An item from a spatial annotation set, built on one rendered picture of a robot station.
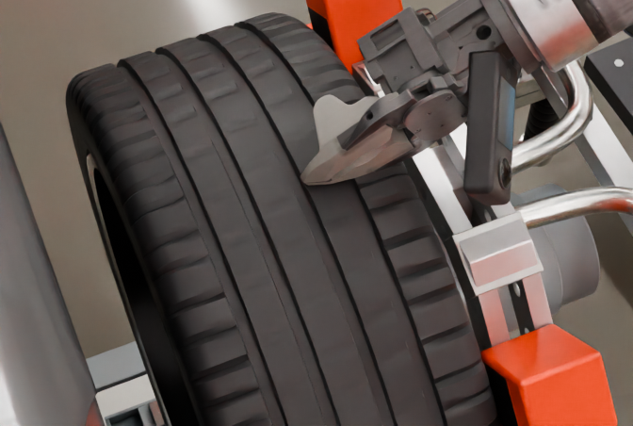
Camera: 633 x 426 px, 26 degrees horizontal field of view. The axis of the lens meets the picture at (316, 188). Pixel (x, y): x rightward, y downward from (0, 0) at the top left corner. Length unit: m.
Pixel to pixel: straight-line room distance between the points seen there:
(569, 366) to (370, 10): 0.39
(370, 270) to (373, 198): 0.06
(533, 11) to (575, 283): 0.47
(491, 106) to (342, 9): 0.27
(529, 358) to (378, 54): 0.28
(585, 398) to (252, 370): 0.27
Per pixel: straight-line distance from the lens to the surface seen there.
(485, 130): 1.06
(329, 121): 1.11
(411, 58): 1.09
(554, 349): 1.16
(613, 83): 2.34
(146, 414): 2.15
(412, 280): 1.12
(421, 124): 1.09
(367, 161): 1.12
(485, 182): 1.05
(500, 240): 1.18
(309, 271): 1.10
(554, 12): 1.06
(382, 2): 1.30
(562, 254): 1.44
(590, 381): 1.14
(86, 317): 2.43
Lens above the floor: 2.13
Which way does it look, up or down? 58 degrees down
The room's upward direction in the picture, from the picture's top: straight up
